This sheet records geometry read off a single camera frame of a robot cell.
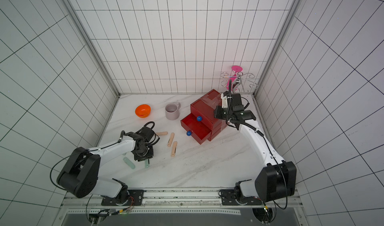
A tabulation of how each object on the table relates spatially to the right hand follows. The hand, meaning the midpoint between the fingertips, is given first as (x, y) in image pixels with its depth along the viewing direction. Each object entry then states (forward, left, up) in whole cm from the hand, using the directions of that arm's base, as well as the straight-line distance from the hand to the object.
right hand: (215, 111), depth 83 cm
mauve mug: (+9, +28, -14) cm, 33 cm away
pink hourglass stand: (+31, -14, +7) cm, 35 cm away
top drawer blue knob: (-5, +9, -1) cm, 10 cm away
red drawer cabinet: (-5, +7, -5) cm, 10 cm away
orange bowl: (+11, +50, -16) cm, 54 cm away
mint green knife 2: (-25, +51, -19) cm, 59 cm away
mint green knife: (-25, +39, -20) cm, 50 cm away
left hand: (-23, +39, -19) cm, 49 cm away
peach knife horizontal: (-5, +34, -20) cm, 39 cm away
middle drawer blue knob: (-10, +14, -9) cm, 20 cm away
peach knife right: (-18, +24, -19) cm, 36 cm away
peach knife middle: (-10, +27, -19) cm, 34 cm away
